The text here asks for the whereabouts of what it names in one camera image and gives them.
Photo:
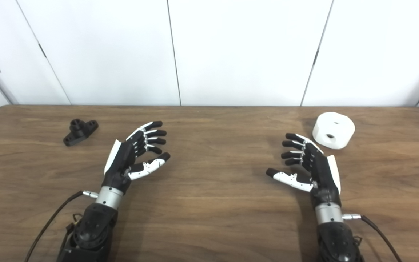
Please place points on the round white piece with holes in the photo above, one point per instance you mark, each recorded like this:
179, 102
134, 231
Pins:
326, 127

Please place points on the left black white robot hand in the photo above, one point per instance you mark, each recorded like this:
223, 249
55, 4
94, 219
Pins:
120, 160

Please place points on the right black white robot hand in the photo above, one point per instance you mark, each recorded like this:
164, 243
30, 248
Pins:
324, 174

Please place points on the black holder with post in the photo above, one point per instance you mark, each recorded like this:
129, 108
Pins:
79, 133

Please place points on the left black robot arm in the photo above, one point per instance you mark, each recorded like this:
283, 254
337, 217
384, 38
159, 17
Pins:
93, 229

